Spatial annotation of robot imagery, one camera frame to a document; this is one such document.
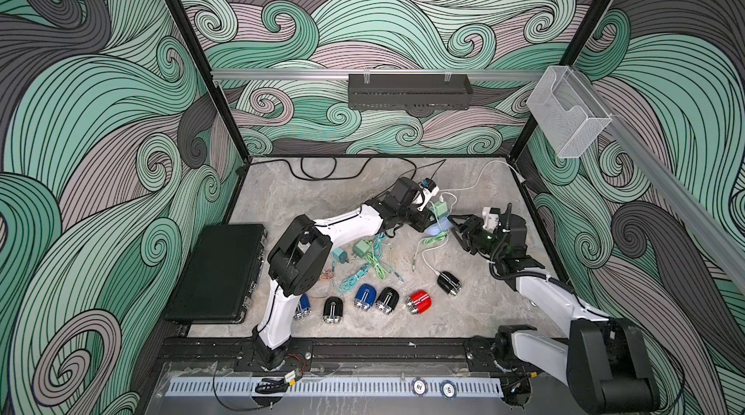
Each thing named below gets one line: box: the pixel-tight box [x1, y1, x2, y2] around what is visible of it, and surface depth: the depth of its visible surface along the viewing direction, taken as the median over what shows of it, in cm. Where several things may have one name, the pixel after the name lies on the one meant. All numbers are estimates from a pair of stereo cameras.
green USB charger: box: [353, 240, 371, 257], surface depth 94 cm
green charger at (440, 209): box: [430, 200, 451, 220], surface depth 87 cm
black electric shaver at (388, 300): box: [375, 287, 400, 315], surface depth 82 cm
